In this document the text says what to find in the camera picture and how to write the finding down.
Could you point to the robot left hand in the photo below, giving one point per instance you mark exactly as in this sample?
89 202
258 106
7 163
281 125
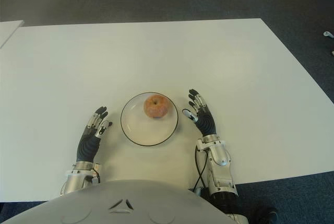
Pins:
87 148

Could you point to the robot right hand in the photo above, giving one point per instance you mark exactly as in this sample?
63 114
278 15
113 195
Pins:
207 123

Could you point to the red yellow apple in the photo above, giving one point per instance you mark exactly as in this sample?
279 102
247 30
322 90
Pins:
155 106

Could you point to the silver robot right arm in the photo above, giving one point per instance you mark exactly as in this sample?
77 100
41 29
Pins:
221 161

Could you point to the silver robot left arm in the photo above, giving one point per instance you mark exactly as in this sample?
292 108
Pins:
75 179

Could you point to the white plate with black rim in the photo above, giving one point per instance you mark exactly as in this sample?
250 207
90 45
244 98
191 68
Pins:
146 132

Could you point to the grey robot torso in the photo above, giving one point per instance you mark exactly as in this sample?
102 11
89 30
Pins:
78 208

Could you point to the black robot foot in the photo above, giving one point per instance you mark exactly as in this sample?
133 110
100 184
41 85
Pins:
264 212

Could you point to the white side table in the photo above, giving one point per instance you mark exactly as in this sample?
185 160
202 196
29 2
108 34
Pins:
7 32

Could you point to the white handheld controller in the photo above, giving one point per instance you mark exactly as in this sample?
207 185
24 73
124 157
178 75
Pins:
328 34

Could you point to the silver metal table frame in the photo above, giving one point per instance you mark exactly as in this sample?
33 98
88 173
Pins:
197 190

